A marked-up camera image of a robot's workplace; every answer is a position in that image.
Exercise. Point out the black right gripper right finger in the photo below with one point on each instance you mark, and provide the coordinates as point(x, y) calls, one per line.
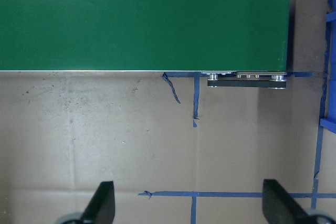
point(279, 207)

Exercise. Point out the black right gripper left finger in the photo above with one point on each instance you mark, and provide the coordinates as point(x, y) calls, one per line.
point(100, 209)

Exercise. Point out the blue bin on robot right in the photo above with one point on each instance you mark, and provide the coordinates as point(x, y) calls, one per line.
point(329, 121)

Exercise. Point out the green conveyor belt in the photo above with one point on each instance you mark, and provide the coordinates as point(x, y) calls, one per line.
point(239, 43)

